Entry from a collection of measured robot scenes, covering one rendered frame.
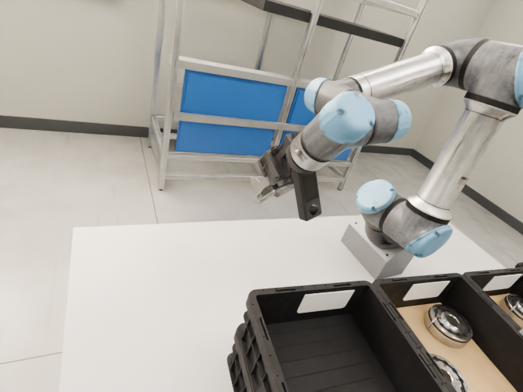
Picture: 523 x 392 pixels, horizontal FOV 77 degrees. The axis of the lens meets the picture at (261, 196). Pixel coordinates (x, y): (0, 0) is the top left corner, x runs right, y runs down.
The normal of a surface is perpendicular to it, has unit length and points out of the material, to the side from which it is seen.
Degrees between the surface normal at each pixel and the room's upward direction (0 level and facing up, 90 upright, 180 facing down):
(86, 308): 0
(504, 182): 90
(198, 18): 90
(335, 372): 0
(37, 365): 0
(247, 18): 90
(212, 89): 90
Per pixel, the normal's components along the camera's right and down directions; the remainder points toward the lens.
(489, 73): -0.89, 0.02
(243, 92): 0.36, 0.58
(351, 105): 0.40, -0.34
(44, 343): 0.25, -0.82
